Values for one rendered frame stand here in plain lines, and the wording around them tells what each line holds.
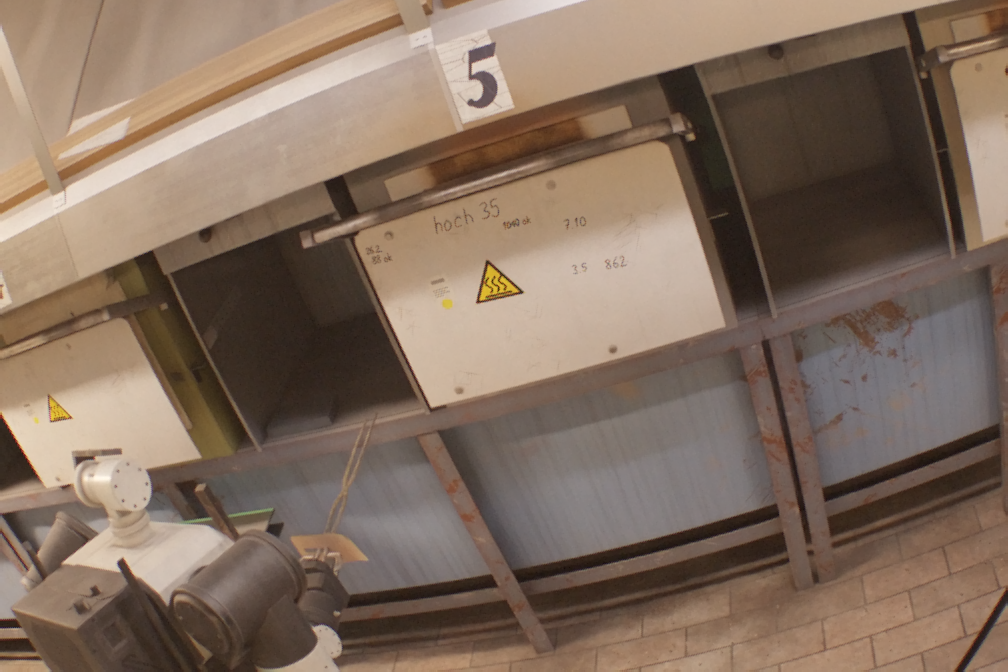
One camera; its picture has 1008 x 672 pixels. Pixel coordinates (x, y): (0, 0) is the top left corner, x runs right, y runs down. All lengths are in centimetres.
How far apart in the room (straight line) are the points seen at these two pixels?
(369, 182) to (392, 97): 42
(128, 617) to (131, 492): 17
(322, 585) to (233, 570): 79
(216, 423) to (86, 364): 38
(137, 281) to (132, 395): 27
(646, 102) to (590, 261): 32
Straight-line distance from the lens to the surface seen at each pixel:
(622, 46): 172
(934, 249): 234
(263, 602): 111
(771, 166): 277
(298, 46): 187
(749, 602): 280
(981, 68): 203
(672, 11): 171
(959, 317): 245
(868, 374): 245
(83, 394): 258
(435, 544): 272
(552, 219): 202
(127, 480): 125
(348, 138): 182
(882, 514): 293
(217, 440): 262
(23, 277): 226
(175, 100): 199
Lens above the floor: 195
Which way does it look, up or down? 22 degrees down
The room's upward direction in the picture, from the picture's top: 22 degrees counter-clockwise
